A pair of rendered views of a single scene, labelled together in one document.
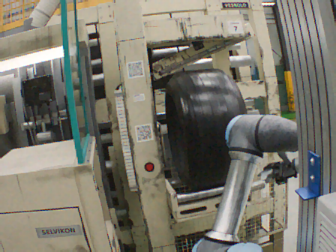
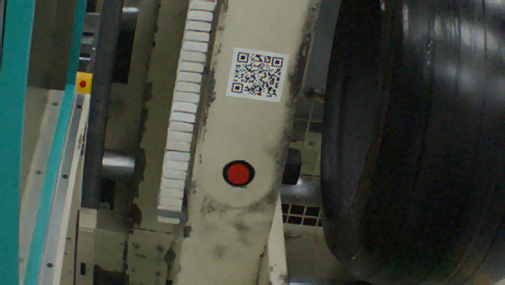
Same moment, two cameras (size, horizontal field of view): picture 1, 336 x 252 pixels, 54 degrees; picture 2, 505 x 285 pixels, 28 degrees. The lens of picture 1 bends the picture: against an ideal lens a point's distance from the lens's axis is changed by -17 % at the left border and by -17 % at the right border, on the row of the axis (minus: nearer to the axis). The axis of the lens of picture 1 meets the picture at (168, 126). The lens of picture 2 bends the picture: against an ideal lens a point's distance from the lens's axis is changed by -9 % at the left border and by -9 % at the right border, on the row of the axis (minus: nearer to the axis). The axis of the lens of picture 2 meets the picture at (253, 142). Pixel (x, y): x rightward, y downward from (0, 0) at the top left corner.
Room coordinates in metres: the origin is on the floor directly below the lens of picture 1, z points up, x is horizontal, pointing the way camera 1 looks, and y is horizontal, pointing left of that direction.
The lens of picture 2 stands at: (0.41, 0.07, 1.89)
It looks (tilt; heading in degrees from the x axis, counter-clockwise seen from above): 30 degrees down; 1
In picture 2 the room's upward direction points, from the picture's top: 11 degrees clockwise
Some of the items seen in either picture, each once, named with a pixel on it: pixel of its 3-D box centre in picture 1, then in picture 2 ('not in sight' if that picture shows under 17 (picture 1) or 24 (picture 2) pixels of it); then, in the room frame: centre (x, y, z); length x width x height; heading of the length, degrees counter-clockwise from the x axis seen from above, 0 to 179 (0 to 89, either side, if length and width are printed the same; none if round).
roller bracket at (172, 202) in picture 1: (167, 191); (270, 235); (1.86, 0.05, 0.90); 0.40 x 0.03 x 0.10; 9
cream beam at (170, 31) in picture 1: (191, 30); not in sight; (2.20, -0.21, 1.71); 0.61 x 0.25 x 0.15; 99
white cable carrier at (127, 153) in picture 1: (126, 141); (192, 74); (1.79, 0.20, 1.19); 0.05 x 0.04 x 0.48; 9
